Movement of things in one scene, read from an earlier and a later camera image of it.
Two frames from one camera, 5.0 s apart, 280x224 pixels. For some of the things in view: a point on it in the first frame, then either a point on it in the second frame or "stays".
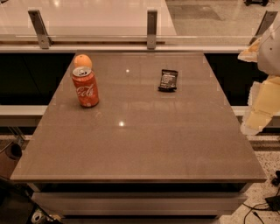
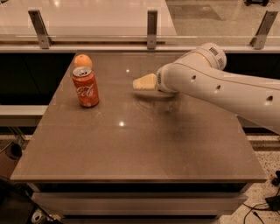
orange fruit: (82, 60) stays
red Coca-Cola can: (86, 86) stays
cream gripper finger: (251, 54) → (146, 82)
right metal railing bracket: (264, 24) stays
